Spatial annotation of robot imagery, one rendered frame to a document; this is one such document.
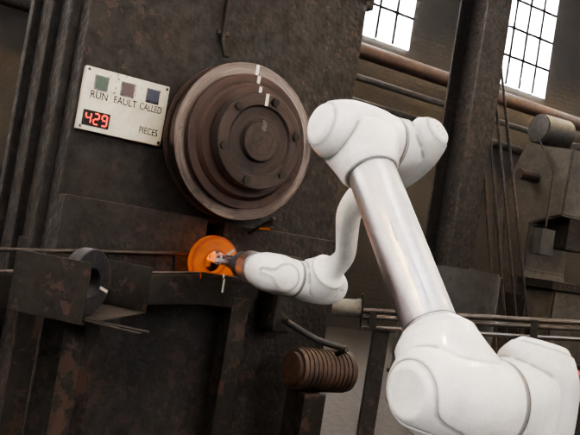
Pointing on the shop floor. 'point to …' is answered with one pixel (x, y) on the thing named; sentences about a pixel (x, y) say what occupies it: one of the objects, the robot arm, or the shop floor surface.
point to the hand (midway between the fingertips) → (213, 255)
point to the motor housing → (334, 369)
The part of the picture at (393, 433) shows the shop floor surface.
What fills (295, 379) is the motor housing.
